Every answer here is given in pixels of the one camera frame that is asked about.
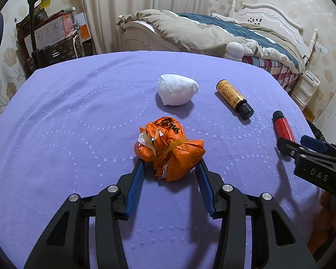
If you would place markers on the plaid bed sheet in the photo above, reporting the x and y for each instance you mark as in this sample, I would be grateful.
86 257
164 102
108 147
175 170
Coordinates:
271 67

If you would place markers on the white round lamp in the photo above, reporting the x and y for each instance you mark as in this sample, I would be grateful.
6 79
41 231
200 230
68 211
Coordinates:
234 51

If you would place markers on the white plastic drawer unit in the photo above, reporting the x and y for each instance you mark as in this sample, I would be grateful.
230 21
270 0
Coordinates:
306 89

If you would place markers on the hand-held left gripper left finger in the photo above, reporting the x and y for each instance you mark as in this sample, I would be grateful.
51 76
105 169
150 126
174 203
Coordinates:
134 190

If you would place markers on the orange and white box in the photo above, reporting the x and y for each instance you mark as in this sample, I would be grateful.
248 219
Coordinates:
82 28

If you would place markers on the white crumpled tissue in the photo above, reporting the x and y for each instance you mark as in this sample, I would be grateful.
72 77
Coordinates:
176 89

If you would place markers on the orange plastic bag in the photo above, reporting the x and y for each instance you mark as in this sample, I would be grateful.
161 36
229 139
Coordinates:
170 148

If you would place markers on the amber bottle with black cap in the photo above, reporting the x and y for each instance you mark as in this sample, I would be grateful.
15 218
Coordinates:
232 95

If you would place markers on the black bin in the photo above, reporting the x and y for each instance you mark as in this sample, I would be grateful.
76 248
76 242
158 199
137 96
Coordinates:
320 133

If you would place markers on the red tube with black cap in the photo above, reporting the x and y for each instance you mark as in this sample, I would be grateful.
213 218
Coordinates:
282 127

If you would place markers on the bed with quilt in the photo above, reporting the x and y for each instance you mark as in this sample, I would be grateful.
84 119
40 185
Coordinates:
271 16

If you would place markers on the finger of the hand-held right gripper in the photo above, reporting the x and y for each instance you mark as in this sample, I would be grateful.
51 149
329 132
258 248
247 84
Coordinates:
288 147
313 143

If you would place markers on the cream curtain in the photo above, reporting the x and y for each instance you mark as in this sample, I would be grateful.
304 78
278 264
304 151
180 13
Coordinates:
134 14

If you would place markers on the dark patterned bag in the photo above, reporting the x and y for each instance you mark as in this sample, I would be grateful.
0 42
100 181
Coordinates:
64 50

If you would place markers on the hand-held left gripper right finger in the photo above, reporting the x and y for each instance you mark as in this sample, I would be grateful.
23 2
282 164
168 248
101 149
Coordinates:
205 187

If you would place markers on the white wall socket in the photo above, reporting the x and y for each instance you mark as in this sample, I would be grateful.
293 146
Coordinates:
322 48

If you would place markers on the beige and blue quilt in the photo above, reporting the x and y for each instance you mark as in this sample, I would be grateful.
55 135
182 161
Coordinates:
190 30

